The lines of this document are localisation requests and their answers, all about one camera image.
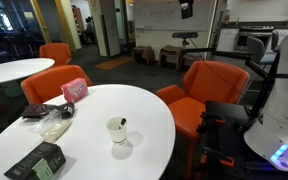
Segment black box green label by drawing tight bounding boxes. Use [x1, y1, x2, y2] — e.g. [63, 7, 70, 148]
[3, 141, 67, 180]

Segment white wall whiteboard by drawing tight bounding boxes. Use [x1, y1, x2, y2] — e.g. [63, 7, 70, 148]
[133, 0, 216, 33]

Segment orange armchair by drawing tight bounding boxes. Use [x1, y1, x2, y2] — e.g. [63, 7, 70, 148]
[155, 59, 252, 180]
[20, 64, 94, 105]
[38, 42, 72, 68]

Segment thin black camera cable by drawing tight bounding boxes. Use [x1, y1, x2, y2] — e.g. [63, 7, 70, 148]
[188, 37, 249, 98]

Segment grey office chair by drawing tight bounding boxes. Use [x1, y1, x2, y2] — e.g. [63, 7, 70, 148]
[246, 35, 278, 66]
[270, 29, 282, 52]

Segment dark brown snack bag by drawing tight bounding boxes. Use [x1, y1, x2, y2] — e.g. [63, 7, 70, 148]
[20, 102, 76, 120]

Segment clear glass jar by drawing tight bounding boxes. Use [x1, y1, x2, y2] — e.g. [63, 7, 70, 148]
[105, 116, 129, 146]

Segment pink snack package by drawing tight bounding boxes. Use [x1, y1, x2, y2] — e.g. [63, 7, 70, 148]
[60, 77, 89, 104]

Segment black stereo camera bar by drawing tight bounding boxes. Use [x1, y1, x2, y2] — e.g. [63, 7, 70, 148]
[171, 31, 200, 48]

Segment white kitchen cabinet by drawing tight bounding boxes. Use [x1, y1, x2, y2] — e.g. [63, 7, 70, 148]
[216, 28, 240, 53]

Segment black capped marker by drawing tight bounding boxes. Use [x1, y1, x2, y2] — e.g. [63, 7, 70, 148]
[118, 117, 127, 130]

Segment brown wooden stool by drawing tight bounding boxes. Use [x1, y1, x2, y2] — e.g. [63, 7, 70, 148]
[179, 53, 202, 73]
[132, 45, 156, 66]
[159, 44, 184, 71]

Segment white round side table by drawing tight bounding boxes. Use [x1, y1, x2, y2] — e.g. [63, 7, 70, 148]
[0, 57, 56, 87]

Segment black breadboard robot platform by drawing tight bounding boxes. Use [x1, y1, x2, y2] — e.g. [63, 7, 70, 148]
[197, 100, 288, 180]

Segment clear plastic bag white contents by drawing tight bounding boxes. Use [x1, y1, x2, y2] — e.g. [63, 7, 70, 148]
[33, 109, 73, 144]

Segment orange floor mat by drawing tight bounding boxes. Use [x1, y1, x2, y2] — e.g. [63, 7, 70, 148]
[94, 56, 134, 71]

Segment stainless steel oven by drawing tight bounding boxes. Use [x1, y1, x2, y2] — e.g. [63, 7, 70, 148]
[233, 24, 276, 52]

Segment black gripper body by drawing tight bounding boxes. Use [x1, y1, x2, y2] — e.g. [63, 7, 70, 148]
[178, 0, 194, 20]

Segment black clamp orange handle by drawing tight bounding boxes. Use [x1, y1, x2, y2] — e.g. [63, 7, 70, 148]
[196, 147, 236, 180]
[199, 112, 226, 135]

